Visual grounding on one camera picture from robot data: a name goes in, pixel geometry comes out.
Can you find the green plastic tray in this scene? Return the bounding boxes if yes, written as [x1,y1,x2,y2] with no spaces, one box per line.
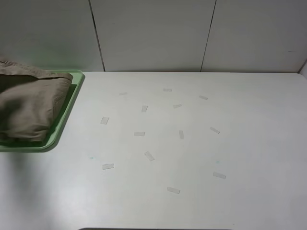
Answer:
[0,70,85,152]

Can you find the khaki shorts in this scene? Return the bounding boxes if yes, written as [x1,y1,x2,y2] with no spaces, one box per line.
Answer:
[0,59,73,142]

